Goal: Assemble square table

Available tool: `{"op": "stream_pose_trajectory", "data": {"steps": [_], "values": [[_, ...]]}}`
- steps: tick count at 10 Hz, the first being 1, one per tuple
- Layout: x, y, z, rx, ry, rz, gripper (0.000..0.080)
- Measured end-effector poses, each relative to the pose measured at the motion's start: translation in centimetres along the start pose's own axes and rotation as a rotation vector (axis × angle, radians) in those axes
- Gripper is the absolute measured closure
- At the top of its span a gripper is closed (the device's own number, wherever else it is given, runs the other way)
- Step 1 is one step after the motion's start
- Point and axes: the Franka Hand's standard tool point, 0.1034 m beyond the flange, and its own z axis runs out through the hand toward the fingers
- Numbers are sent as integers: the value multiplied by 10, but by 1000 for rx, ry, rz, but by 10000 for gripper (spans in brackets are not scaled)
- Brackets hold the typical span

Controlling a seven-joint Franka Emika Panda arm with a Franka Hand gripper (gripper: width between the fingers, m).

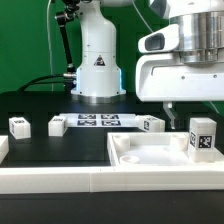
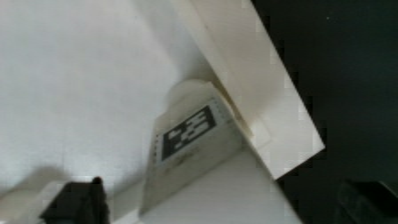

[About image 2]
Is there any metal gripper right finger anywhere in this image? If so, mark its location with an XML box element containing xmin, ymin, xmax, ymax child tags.
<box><xmin>335</xmin><ymin>180</ymin><xmax>398</xmax><ymax>224</ymax></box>

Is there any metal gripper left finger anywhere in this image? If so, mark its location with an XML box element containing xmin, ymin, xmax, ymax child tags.
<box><xmin>11</xmin><ymin>176</ymin><xmax>112</xmax><ymax>224</ymax></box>

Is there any white table leg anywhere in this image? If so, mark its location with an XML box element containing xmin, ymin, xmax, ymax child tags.
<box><xmin>139</xmin><ymin>80</ymin><xmax>303</xmax><ymax>224</ymax></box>

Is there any white square table top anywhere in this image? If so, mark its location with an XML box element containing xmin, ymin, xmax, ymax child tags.
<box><xmin>0</xmin><ymin>0</ymin><xmax>324</xmax><ymax>224</ymax></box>

